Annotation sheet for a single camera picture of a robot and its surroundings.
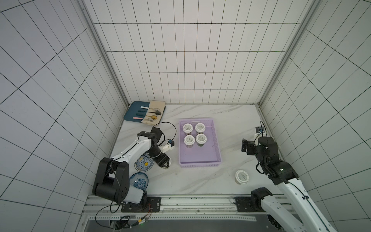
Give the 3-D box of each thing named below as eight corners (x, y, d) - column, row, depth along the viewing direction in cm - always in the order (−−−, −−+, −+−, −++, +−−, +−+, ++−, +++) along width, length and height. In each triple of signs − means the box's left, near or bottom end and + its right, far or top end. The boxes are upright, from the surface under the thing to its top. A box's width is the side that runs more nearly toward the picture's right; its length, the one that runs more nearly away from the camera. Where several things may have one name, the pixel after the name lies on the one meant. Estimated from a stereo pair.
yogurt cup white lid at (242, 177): (234, 185, 80) (238, 182, 75) (232, 174, 85) (235, 169, 79) (246, 185, 80) (250, 182, 75) (243, 174, 85) (247, 169, 79)
